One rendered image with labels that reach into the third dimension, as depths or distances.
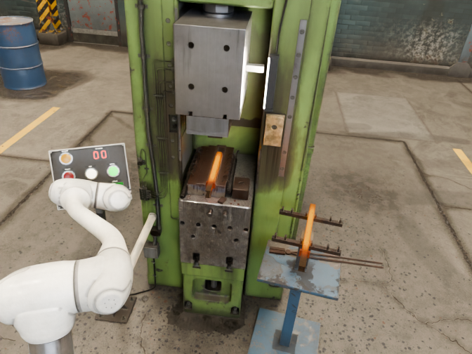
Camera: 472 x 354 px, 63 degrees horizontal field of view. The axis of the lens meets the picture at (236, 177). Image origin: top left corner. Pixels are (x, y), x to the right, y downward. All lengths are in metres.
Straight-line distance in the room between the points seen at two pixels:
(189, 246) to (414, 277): 1.78
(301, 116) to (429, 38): 6.33
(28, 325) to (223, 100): 1.15
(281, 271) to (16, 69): 5.05
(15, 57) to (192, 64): 4.67
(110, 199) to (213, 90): 0.66
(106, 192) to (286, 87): 0.94
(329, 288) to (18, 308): 1.38
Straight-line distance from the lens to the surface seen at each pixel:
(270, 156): 2.01
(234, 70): 1.70
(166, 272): 2.68
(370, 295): 2.96
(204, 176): 2.04
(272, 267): 2.01
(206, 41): 1.68
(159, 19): 1.86
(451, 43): 8.27
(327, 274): 2.05
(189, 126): 1.83
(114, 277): 1.02
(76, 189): 1.50
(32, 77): 6.31
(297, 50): 1.81
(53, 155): 1.95
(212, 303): 2.52
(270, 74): 1.80
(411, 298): 3.07
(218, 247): 2.16
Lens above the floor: 2.10
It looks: 33 degrees down
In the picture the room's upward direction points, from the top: 4 degrees clockwise
